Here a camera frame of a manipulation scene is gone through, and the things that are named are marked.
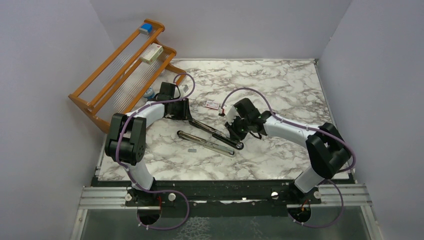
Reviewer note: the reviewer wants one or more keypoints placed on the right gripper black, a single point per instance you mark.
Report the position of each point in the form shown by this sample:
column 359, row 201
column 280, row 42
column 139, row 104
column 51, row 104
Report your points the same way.
column 232, row 132

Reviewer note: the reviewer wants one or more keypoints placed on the blue grey eraser block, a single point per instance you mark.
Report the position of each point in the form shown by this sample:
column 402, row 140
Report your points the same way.
column 145, row 29

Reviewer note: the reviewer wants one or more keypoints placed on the white red box on shelf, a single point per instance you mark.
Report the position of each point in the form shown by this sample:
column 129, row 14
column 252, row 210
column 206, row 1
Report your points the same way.
column 151, row 53

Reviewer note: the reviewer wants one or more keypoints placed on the orange wooden shelf rack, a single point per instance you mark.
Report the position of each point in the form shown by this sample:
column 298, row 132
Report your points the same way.
column 119, row 83

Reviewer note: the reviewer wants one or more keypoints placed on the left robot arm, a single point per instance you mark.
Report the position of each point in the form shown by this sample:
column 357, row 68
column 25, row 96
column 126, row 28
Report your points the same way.
column 126, row 139

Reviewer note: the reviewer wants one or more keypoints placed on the black stapler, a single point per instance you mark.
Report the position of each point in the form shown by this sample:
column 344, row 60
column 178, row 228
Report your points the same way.
column 217, row 134

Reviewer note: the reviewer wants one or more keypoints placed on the blue white jar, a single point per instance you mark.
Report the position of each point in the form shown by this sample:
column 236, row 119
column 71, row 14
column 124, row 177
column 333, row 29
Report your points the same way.
column 150, row 94

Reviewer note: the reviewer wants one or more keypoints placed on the red white staple box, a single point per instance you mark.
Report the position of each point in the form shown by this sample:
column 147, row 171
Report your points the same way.
column 212, row 105

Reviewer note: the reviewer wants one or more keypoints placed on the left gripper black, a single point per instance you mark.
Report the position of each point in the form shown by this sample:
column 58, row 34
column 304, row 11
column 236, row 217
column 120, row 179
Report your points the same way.
column 184, row 114

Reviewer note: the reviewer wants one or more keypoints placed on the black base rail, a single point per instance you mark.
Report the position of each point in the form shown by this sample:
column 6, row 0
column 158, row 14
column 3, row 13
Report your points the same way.
column 178, row 199

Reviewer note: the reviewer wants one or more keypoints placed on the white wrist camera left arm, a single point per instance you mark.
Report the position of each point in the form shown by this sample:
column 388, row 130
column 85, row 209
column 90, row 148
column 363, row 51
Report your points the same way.
column 185, row 88

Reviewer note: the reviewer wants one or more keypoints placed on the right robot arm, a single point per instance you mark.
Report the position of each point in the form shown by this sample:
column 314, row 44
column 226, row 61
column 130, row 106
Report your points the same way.
column 324, row 144

